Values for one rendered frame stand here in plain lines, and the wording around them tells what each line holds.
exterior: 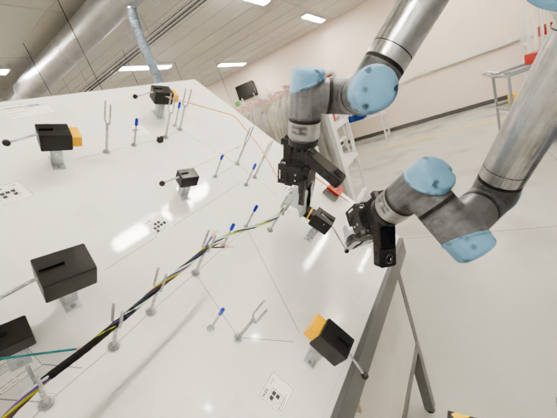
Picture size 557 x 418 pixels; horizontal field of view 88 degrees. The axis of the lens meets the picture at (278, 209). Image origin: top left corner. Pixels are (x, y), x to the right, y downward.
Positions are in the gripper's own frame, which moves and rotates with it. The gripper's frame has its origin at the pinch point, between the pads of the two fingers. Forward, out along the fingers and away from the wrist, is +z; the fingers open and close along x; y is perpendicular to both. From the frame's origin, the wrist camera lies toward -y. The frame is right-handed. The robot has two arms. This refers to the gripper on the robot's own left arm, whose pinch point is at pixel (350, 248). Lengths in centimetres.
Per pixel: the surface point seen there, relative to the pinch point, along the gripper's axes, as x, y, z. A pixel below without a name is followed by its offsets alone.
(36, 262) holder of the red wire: 63, -1, -23
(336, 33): -391, 681, 355
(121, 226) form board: 55, 11, -6
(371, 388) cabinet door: -0.2, -34.9, 12.4
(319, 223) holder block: 8.4, 7.3, -2.9
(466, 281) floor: -131, -11, 89
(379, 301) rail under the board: -4.7, -14.8, 2.4
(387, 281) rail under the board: -11.6, -9.9, 5.5
